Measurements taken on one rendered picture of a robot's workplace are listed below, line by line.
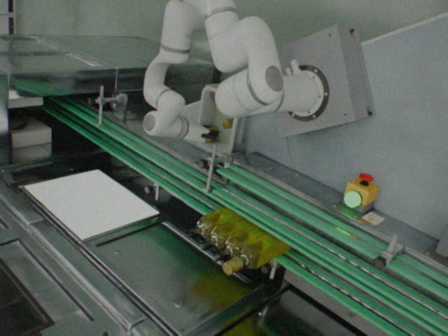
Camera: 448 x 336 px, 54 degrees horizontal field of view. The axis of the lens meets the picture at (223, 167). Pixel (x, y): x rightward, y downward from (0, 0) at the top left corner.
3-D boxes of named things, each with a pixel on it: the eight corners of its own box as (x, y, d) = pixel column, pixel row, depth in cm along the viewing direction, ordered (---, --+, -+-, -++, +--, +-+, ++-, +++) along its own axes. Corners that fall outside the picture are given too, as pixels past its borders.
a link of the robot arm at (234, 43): (223, 28, 112) (269, -2, 100) (244, 118, 111) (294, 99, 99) (195, 24, 106) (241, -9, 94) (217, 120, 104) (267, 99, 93)
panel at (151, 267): (99, 173, 185) (17, 192, 161) (99, 166, 184) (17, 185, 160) (263, 291, 133) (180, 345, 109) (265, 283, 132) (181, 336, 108)
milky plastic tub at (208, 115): (210, 139, 168) (194, 143, 162) (220, 82, 159) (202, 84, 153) (244, 157, 158) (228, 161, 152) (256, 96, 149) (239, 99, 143)
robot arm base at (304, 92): (278, 71, 129) (242, 71, 118) (313, 52, 119) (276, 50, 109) (294, 122, 127) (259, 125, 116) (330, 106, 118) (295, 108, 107)
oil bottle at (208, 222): (238, 214, 148) (192, 233, 133) (241, 199, 146) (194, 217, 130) (250, 222, 145) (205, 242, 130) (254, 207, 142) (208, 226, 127)
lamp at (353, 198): (345, 201, 126) (340, 204, 123) (350, 187, 124) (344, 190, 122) (359, 208, 123) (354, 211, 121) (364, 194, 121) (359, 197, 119)
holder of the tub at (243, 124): (209, 152, 170) (194, 156, 165) (220, 83, 159) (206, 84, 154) (242, 169, 160) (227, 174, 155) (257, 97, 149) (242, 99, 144)
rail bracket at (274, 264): (281, 264, 140) (255, 281, 131) (285, 247, 137) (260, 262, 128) (291, 271, 138) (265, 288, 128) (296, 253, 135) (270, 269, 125)
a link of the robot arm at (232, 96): (249, 83, 117) (204, 83, 106) (287, 65, 107) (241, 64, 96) (257, 118, 116) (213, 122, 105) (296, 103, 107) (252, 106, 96)
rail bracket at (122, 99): (130, 119, 195) (85, 125, 179) (133, 82, 189) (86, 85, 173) (136, 122, 193) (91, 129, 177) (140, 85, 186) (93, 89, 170)
